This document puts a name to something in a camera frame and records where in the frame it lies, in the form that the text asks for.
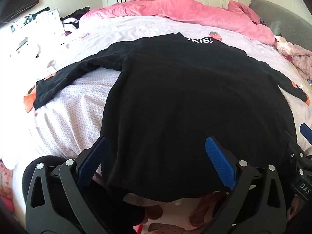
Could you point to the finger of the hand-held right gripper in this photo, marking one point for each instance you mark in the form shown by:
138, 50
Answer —
306, 131
295, 148

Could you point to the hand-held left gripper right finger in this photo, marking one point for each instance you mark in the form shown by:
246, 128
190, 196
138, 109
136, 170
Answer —
219, 162

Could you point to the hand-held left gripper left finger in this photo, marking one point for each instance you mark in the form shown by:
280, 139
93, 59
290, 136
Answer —
91, 159

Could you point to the black sweatshirt with orange patches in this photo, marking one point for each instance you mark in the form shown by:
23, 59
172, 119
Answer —
190, 107

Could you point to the pile of dark clothes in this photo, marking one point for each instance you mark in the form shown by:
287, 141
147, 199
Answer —
75, 19

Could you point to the person's right hand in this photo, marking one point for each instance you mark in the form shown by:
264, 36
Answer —
296, 209

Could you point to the strawberry print bed sheet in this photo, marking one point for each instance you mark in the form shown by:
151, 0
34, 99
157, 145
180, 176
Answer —
80, 107

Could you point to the white cloth with brown print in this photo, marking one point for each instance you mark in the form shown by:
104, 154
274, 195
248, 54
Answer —
175, 214

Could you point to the pink fluffy garment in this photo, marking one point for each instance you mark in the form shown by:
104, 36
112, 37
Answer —
298, 53

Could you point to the pink floral cloth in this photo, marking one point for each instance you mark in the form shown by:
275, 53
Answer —
6, 175

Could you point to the grey quilted headboard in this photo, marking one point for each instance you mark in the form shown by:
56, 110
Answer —
287, 17

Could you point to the white dresser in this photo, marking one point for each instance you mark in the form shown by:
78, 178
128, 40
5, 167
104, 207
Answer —
46, 24

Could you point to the pink duvet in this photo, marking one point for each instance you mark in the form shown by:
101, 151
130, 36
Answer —
175, 11

